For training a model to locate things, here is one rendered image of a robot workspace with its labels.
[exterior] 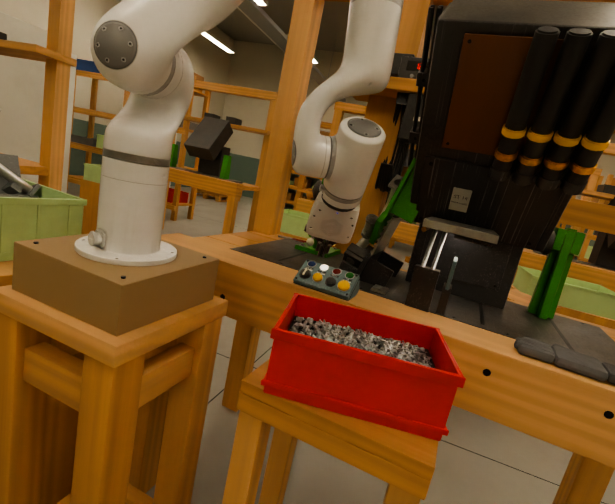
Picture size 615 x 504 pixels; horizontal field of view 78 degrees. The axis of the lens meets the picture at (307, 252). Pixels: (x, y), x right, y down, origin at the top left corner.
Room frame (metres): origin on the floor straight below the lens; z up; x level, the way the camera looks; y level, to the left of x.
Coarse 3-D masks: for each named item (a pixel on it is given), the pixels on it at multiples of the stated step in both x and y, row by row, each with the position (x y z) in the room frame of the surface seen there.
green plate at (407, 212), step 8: (408, 168) 1.07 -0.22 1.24; (408, 176) 1.07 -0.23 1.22; (400, 184) 1.08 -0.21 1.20; (408, 184) 1.08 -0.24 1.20; (400, 192) 1.09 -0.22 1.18; (408, 192) 1.08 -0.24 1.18; (392, 200) 1.08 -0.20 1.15; (400, 200) 1.08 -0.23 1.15; (408, 200) 1.08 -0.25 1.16; (392, 208) 1.09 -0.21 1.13; (400, 208) 1.08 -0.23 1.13; (408, 208) 1.07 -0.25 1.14; (392, 216) 1.18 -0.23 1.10; (400, 216) 1.08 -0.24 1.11; (408, 216) 1.07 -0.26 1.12
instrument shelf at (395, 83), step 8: (392, 80) 1.37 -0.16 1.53; (400, 80) 1.36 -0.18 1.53; (408, 80) 1.35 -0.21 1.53; (392, 88) 1.37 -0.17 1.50; (400, 88) 1.36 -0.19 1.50; (408, 88) 1.35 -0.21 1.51; (416, 88) 1.34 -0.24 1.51; (424, 88) 1.33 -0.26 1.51; (360, 96) 1.58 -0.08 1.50; (368, 96) 1.55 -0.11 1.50; (384, 96) 1.50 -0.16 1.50; (392, 96) 1.47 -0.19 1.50
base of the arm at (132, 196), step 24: (120, 168) 0.69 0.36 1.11; (144, 168) 0.70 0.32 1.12; (168, 168) 0.76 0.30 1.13; (120, 192) 0.69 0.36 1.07; (144, 192) 0.71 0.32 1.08; (120, 216) 0.69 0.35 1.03; (144, 216) 0.71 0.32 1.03; (96, 240) 0.68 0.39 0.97; (120, 240) 0.69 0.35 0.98; (144, 240) 0.72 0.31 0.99; (120, 264) 0.66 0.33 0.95; (144, 264) 0.69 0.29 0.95
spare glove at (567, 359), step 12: (516, 348) 0.78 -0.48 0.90; (528, 348) 0.75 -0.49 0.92; (540, 348) 0.77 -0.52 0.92; (552, 348) 0.79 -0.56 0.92; (564, 348) 0.79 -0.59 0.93; (552, 360) 0.74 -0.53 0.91; (564, 360) 0.73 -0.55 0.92; (576, 360) 0.73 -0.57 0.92; (588, 360) 0.74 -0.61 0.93; (576, 372) 0.72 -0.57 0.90; (588, 372) 0.71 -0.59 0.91; (600, 372) 0.70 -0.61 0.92; (612, 372) 0.71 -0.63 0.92
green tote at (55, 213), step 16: (48, 192) 1.19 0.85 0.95; (64, 192) 1.18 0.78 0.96; (0, 208) 0.93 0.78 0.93; (16, 208) 0.96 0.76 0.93; (32, 208) 1.00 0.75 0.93; (48, 208) 1.04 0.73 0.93; (64, 208) 1.08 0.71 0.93; (80, 208) 1.12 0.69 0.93; (0, 224) 0.93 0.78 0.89; (16, 224) 0.96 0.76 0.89; (32, 224) 1.00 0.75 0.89; (48, 224) 1.04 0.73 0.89; (64, 224) 1.08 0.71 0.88; (80, 224) 1.12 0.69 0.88; (0, 240) 0.93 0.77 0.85; (16, 240) 0.97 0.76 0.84; (0, 256) 0.93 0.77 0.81
